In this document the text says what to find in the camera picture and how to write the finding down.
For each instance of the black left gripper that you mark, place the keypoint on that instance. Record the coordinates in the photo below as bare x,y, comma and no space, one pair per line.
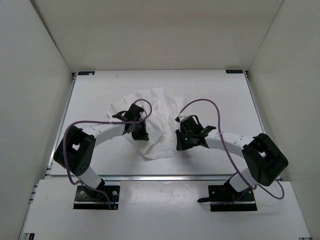
142,134

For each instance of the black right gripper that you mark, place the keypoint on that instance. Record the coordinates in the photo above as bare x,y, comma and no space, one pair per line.
181,145

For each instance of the white pleated skirt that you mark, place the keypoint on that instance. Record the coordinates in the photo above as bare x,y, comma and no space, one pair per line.
161,124

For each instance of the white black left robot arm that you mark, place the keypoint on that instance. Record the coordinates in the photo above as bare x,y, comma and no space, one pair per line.
75,151

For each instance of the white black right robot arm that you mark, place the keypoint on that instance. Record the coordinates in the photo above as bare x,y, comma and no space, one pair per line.
264,160

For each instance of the right dark corner label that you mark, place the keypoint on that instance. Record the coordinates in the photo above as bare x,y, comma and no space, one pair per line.
234,71

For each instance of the dark corner label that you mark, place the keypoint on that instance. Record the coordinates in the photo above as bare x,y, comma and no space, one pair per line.
234,71
86,73

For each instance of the left dark corner label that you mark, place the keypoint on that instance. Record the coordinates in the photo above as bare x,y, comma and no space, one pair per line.
86,73

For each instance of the aluminium table edge rail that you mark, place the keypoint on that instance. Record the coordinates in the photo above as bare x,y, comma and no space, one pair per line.
167,178

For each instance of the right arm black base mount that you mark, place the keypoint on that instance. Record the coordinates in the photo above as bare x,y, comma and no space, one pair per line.
222,198

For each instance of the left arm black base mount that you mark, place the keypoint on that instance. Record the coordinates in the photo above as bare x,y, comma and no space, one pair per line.
86,199

